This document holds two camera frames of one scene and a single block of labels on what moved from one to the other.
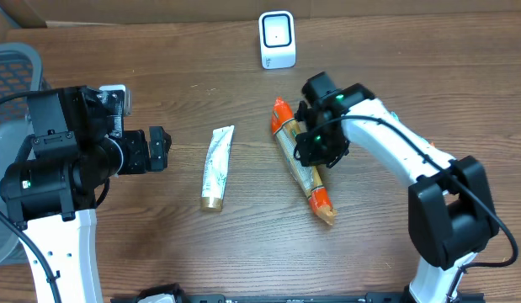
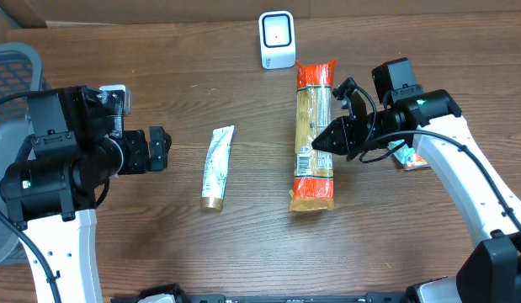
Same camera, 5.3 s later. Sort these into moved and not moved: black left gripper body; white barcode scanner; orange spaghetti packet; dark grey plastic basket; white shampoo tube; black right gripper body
Moved: orange spaghetti packet; black right gripper body
Not moved: black left gripper body; white barcode scanner; dark grey plastic basket; white shampoo tube
